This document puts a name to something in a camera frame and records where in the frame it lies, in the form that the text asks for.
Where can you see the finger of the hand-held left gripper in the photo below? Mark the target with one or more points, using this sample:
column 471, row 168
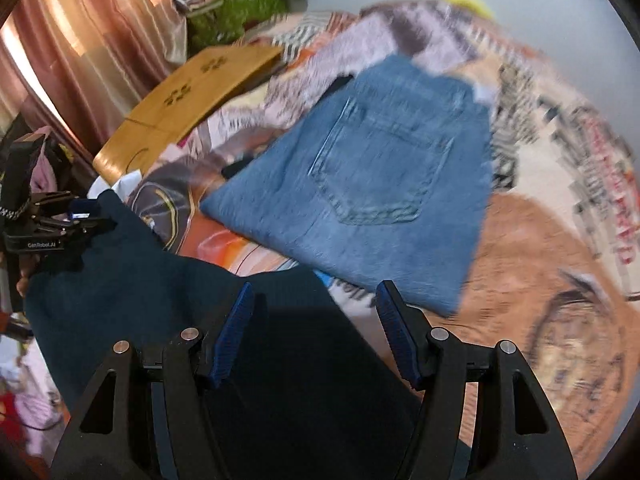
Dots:
column 75, row 205
column 75, row 225

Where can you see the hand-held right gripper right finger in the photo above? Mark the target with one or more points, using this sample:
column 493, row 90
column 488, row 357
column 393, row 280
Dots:
column 395, row 332

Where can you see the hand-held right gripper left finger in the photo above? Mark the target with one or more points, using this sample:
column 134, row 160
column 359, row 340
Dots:
column 234, row 332

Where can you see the dark teal pants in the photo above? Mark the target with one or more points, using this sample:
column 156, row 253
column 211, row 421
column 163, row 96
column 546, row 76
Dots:
column 150, row 285

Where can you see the newspaper print blanket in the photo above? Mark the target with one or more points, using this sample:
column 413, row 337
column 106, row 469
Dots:
column 525, row 260

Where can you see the pink striped curtain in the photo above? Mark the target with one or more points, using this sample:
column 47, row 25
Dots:
column 75, row 20

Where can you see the small wooden table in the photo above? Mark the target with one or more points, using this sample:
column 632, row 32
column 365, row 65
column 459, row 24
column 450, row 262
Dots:
column 200, row 85

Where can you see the blue denim jeans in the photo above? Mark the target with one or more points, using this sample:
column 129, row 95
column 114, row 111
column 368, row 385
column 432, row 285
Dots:
column 375, row 160

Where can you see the pile of mixed clothes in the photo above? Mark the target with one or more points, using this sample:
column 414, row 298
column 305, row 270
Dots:
column 30, row 395

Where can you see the green patterned bag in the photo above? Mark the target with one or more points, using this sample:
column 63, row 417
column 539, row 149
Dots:
column 235, row 15

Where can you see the yellow plastic object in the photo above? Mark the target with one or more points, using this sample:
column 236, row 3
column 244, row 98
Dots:
column 470, row 2

